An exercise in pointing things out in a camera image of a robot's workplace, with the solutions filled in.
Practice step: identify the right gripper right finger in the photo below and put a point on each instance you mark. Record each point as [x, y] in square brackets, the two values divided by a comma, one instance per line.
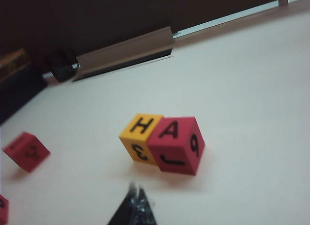
[144, 210]

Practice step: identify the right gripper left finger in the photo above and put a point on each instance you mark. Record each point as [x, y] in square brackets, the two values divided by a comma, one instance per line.
[127, 210]

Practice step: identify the yellow foam block H 3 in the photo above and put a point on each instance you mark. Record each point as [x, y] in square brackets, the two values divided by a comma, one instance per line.
[140, 137]

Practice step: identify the red foam block A J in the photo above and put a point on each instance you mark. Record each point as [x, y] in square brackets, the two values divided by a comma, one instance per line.
[174, 142]

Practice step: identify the red foam block T I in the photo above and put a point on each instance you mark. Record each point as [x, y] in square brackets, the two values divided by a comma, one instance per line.
[26, 152]

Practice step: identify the red foam block O R 7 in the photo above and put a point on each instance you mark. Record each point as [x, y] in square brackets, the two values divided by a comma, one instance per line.
[3, 208]

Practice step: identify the dark blue case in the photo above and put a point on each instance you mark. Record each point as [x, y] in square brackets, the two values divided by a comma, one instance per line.
[19, 94]

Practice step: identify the yellow patterned box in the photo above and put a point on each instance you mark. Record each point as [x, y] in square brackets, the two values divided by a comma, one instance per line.
[14, 63]

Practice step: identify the brown desk divider panel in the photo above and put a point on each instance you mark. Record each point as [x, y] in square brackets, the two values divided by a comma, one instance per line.
[97, 16]

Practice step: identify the beige divider bracket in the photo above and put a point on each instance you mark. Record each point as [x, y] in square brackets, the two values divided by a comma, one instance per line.
[126, 50]

